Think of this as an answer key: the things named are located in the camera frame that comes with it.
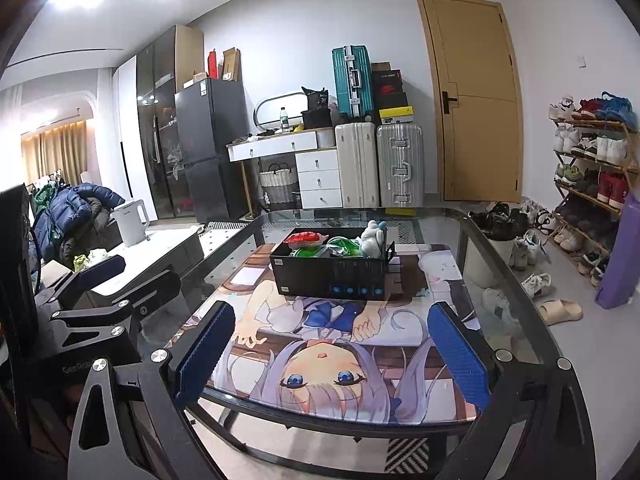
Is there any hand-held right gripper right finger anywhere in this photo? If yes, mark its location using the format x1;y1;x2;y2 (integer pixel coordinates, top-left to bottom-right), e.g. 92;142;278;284
426;302;598;480

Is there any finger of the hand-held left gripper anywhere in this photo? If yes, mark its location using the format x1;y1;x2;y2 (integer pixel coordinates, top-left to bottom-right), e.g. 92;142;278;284
50;274;182;333
35;254;127;311

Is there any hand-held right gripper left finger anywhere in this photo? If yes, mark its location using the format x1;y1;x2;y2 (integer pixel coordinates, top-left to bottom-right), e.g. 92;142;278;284
67;301;237;480

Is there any black storage box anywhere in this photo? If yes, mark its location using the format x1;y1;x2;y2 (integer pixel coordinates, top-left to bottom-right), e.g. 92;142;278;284
269;227;396;302

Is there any white plush toy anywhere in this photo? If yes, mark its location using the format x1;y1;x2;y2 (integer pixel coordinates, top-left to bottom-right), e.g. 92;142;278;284
357;220;388;258

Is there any red and white packet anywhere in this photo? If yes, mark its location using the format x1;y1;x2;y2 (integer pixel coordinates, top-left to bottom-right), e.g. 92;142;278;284
285;231;328;248

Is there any large green and white packet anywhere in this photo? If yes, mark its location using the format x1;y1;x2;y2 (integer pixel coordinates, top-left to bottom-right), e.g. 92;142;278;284
325;237;363;259

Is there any crumpled green white bag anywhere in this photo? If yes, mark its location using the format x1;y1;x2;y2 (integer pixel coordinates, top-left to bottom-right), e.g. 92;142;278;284
74;249;111;271

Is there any white side table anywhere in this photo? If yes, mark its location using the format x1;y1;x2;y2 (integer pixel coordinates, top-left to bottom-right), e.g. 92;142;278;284
40;222;205;297

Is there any white electric kettle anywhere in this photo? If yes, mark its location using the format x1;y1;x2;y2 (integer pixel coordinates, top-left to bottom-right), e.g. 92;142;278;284
110;199;151;247

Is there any white sneaker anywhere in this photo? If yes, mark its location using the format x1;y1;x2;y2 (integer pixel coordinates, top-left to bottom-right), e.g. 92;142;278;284
520;272;553;301
481;287;521;333

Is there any blue puffer jacket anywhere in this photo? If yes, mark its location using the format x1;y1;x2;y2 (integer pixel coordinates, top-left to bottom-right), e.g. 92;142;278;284
32;184;126;261

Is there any black flat panel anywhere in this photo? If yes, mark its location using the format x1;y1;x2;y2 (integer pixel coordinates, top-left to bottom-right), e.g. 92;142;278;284
0;183;43;461

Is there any white bin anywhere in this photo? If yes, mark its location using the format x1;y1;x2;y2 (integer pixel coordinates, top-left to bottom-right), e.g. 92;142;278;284
467;237;516;288

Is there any beige slipper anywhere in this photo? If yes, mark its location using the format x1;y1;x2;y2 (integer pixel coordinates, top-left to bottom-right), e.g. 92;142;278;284
536;299;584;326

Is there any beige curtain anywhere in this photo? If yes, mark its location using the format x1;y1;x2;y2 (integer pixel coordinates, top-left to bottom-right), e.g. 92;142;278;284
20;120;88;186

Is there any printed desk mat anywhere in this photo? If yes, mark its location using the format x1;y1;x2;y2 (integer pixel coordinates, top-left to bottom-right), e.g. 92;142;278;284
212;242;483;426

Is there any dark glass wardrobe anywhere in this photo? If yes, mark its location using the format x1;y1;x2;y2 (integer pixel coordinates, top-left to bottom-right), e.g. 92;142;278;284
135;25;205;221

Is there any wicker basket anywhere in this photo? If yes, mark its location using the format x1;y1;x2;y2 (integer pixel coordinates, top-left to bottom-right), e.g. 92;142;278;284
258;162;299;206

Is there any dark grey fridge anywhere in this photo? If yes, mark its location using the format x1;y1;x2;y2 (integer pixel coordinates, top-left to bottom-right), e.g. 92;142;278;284
174;77;251;224

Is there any purple yoga mat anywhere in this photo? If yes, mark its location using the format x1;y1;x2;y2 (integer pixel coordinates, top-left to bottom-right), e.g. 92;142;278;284
594;195;640;310

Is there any white dresser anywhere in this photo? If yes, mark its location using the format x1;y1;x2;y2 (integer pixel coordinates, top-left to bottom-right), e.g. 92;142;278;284
226;129;346;209

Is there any silver suitcase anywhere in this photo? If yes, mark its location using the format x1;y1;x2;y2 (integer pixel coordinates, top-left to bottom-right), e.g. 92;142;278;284
376;122;426;208

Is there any wooden shoe rack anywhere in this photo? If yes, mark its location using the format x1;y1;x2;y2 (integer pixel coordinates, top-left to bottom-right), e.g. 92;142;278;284
550;110;640;281

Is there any oval mirror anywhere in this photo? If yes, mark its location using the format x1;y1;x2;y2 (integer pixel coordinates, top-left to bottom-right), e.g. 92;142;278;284
253;91;308;136

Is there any cream suitcase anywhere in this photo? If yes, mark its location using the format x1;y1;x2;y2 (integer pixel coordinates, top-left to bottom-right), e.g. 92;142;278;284
334;121;381;208

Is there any collection of assorted shoes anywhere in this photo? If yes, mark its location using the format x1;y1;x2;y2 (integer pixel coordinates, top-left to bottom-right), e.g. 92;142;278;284
467;91;640;288

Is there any open brown cardboard box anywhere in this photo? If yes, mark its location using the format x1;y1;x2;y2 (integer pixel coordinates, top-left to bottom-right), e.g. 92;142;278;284
221;47;242;82

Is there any black bag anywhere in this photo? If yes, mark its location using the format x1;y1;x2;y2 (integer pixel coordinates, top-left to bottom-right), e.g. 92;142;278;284
301;86;333;130

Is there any wooden door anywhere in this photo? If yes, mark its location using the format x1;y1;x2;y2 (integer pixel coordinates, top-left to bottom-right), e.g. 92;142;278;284
416;0;523;204

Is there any yellow and black shoe box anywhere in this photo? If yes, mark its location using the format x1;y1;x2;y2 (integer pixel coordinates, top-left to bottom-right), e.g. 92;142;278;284
378;106;416;126

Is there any teal suitcase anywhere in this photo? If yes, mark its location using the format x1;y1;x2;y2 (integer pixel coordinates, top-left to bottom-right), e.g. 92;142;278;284
331;45;375;122

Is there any black shoe box red logo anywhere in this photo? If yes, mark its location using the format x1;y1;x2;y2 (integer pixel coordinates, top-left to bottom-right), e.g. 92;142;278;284
371;69;404;96

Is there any glass table with black frame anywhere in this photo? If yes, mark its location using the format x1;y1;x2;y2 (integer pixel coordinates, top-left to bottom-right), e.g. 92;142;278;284
165;206;596;480

